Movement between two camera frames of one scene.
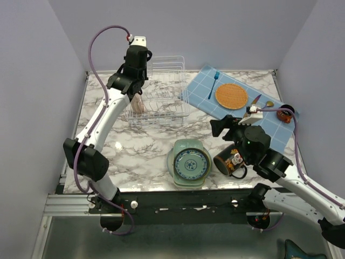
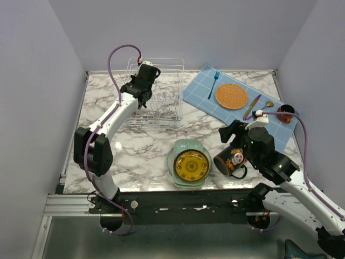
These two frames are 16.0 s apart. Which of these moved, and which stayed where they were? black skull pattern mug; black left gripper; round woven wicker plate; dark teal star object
Moved: black left gripper
Stayed: dark teal star object; round woven wicker plate; black skull pattern mug
